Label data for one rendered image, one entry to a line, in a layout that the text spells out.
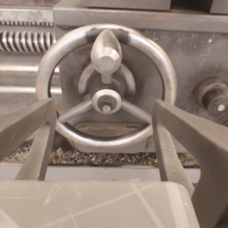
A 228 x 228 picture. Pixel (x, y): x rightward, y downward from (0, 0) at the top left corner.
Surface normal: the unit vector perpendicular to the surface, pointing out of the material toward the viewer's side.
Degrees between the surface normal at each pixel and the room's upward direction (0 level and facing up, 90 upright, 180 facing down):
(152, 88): 90
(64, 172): 90
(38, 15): 90
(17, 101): 90
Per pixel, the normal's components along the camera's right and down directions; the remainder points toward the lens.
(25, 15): 0.01, 0.59
